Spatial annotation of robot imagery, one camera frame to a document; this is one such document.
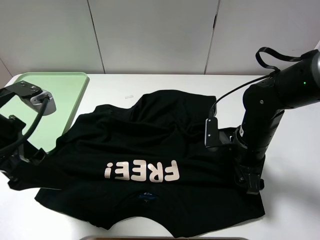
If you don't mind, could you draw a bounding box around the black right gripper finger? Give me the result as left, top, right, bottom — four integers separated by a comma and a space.
246, 173, 265, 195

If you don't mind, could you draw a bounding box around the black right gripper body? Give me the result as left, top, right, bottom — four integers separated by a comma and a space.
233, 152, 266, 190

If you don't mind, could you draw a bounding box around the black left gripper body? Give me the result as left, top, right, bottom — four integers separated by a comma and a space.
0, 141, 48, 182

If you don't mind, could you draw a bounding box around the black short sleeve t-shirt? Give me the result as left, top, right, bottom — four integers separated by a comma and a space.
7, 90, 266, 239

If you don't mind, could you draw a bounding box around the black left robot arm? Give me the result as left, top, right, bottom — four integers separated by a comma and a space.
0, 82, 56, 187

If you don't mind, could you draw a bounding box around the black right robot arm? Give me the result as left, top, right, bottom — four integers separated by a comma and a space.
235, 47, 320, 195

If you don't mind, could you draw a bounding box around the light green plastic tray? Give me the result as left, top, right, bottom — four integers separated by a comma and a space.
6, 72, 89, 152

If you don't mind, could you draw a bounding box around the clear tape strip far left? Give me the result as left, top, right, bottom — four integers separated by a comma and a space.
124, 95, 134, 99

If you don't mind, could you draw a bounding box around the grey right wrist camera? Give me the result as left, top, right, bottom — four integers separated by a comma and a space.
204, 117, 237, 152

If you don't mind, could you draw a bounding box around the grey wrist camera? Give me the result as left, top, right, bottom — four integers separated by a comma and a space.
204, 117, 237, 152
12, 81, 57, 116

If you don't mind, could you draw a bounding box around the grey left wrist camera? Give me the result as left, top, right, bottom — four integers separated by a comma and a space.
12, 81, 57, 116

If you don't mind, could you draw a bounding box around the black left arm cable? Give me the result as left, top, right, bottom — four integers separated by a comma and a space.
0, 96, 51, 157

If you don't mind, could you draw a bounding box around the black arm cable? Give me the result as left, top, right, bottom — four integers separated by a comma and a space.
0, 96, 51, 157
209, 46, 307, 121

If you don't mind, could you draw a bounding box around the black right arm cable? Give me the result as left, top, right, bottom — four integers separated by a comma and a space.
209, 46, 307, 121

